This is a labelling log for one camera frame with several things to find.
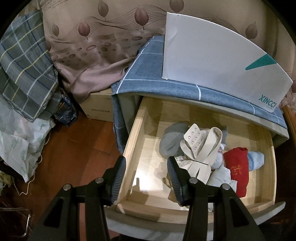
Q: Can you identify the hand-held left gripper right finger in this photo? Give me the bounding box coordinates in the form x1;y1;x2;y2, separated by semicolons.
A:
167;156;258;241

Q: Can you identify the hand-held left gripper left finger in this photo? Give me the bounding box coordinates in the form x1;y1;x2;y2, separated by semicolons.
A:
35;156;127;241

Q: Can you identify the grey underwear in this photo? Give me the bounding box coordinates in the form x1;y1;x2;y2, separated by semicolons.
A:
159;123;192;160

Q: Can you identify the wooden drawer with grey front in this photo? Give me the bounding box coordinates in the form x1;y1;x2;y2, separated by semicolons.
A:
105;97;286;234

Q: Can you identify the white underwear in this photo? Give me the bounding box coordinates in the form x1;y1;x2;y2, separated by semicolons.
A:
206;148;237;193

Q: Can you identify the beige bra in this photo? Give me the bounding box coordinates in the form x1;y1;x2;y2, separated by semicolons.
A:
180;124;229;183

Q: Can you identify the red underwear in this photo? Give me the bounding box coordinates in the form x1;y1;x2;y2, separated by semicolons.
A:
223;147;250;198

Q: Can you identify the light blue striped underwear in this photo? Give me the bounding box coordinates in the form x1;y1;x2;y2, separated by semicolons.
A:
247;151;265;171

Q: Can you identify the white cardboard box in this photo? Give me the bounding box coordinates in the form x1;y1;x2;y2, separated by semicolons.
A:
161;12;294;113

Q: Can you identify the brown cardboard box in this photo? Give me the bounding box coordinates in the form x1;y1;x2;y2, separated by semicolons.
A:
79;89;115;123

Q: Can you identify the blue packet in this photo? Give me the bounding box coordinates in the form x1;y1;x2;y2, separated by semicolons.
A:
54;94;78;127

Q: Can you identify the blue checked cloth cover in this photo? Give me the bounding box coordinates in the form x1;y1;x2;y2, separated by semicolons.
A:
111;36;286;154

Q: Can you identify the white plastic bag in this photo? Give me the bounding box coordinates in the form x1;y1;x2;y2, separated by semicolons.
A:
0;97;56;183

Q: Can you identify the beige leaf print curtain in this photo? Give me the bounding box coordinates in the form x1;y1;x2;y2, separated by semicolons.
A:
38;0;296;105

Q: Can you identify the grey plaid cloth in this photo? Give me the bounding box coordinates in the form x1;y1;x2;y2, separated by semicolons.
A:
0;10;62;122

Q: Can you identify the white cord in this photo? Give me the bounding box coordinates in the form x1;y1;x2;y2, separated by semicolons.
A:
14;133;52;195

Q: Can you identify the wooden bed frame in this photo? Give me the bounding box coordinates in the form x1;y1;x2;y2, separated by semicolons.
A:
283;105;296;130

